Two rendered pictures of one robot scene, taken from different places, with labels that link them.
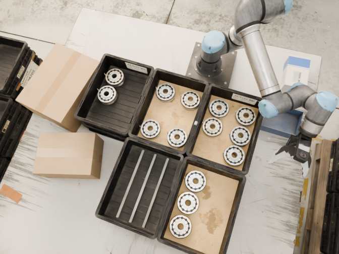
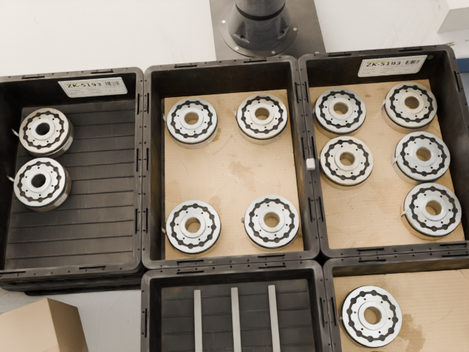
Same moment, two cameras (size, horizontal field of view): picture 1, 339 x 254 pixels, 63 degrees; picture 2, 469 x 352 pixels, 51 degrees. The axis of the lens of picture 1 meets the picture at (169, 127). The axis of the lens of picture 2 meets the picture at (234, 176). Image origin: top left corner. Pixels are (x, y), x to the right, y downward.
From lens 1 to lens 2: 53 cm
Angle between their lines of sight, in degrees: 9
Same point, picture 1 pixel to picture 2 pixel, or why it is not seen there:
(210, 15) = not seen: outside the picture
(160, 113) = (201, 178)
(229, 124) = (380, 139)
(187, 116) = (271, 158)
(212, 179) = (407, 291)
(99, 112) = (38, 237)
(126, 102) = (102, 184)
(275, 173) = not seen: outside the picture
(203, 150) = (350, 228)
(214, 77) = (285, 52)
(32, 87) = not seen: outside the picture
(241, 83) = (349, 45)
